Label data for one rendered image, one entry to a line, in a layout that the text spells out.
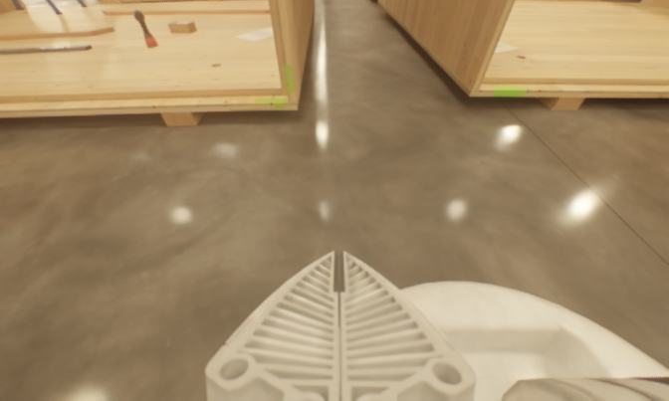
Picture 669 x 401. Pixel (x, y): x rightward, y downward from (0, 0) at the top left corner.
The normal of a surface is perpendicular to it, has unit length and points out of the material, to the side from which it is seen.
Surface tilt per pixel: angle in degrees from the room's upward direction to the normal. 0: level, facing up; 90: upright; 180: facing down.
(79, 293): 0
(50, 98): 90
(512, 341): 69
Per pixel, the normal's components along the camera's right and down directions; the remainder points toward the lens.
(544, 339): -0.02, 0.41
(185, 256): 0.00, -0.70
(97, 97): 0.03, 0.72
